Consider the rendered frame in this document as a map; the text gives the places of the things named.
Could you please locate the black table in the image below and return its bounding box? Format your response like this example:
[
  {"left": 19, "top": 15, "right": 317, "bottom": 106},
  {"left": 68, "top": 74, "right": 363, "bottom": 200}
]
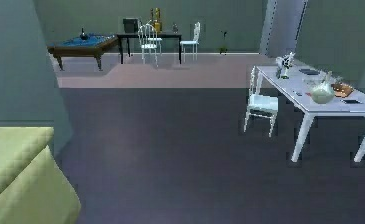
[{"left": 116, "top": 31, "right": 183, "bottom": 65}]

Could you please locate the small house plant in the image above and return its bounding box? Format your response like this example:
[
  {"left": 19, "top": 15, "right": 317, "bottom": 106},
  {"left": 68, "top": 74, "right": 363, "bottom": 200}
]
[{"left": 218, "top": 30, "right": 229, "bottom": 55}]

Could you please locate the pale blue seat chair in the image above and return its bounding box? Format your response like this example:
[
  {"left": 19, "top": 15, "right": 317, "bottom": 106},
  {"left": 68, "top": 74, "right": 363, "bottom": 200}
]
[{"left": 243, "top": 65, "right": 280, "bottom": 138}]

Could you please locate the black box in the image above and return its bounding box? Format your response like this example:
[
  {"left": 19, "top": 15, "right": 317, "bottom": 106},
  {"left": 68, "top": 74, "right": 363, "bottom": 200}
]
[{"left": 122, "top": 17, "right": 140, "bottom": 34}]

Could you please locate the yellow-green sofa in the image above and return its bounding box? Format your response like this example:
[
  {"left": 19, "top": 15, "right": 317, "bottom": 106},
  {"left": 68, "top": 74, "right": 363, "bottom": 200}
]
[{"left": 0, "top": 126, "right": 82, "bottom": 224}]

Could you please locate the black and white figurine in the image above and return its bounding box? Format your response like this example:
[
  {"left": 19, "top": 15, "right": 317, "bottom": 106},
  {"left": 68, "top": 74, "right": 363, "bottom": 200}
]
[{"left": 275, "top": 51, "right": 296, "bottom": 80}]

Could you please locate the dark flat book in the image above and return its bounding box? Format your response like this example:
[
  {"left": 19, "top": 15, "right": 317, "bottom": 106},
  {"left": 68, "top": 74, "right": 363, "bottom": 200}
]
[{"left": 298, "top": 68, "right": 321, "bottom": 76}]

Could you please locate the white table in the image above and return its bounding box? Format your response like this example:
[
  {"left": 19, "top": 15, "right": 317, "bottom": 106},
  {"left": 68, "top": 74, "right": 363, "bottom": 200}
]
[{"left": 255, "top": 63, "right": 365, "bottom": 164}]

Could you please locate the golden statue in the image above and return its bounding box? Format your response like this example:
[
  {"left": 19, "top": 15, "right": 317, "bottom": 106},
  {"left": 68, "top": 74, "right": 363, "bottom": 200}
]
[{"left": 149, "top": 7, "right": 163, "bottom": 34}]

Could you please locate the white wire back chair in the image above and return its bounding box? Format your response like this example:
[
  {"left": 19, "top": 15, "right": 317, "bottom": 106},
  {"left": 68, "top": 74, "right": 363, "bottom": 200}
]
[{"left": 137, "top": 22, "right": 163, "bottom": 67}]

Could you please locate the blue top pool table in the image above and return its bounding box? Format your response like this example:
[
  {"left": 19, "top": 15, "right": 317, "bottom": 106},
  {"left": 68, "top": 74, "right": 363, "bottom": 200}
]
[{"left": 47, "top": 32, "right": 120, "bottom": 72}]

